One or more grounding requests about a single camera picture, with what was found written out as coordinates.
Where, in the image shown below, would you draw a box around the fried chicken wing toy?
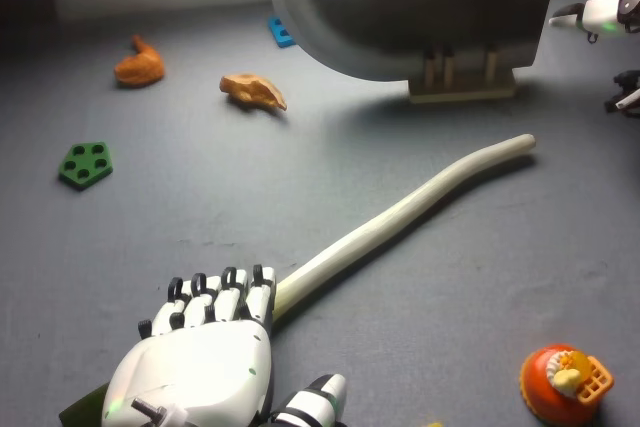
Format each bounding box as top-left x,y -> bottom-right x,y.
219,73 -> 289,112

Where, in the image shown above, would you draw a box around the steel cleaver knife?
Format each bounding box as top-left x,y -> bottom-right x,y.
268,0 -> 601,84

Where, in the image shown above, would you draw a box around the grey table cloth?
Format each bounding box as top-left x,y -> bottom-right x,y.
0,0 -> 640,427

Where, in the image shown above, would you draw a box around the long leek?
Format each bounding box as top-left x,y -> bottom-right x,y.
58,133 -> 537,427

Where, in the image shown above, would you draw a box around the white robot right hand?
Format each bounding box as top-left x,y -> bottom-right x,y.
548,0 -> 640,119

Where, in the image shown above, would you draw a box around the wooden peg board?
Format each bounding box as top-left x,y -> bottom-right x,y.
407,44 -> 517,104

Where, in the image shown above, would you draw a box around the fried chicken drumstick toy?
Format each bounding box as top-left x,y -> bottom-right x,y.
113,34 -> 166,89

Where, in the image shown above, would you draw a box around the blue square block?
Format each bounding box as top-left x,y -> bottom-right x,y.
267,15 -> 297,49

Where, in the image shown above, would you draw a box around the orange toy cake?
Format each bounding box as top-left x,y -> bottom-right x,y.
519,343 -> 615,422

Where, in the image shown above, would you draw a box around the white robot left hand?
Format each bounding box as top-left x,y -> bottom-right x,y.
101,264 -> 349,427

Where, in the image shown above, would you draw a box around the green pentagon block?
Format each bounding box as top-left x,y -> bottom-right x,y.
58,141 -> 115,192

